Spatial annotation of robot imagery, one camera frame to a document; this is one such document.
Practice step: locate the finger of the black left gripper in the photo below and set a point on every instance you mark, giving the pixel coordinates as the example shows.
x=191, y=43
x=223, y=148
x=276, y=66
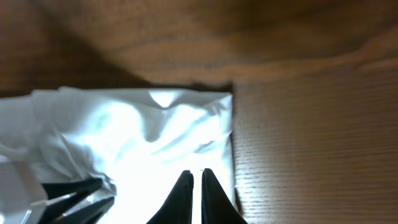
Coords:
x=88, y=215
x=80, y=190

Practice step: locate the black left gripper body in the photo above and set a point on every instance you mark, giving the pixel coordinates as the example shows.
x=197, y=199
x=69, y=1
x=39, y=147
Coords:
x=23, y=199

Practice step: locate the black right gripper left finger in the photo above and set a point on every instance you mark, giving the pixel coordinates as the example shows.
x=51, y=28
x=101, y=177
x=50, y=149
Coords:
x=177, y=208

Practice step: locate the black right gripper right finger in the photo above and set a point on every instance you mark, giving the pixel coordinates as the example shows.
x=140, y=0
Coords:
x=215, y=205

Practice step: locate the white printed t-shirt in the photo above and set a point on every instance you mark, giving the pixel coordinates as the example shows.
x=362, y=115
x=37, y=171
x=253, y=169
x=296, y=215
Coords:
x=138, y=141

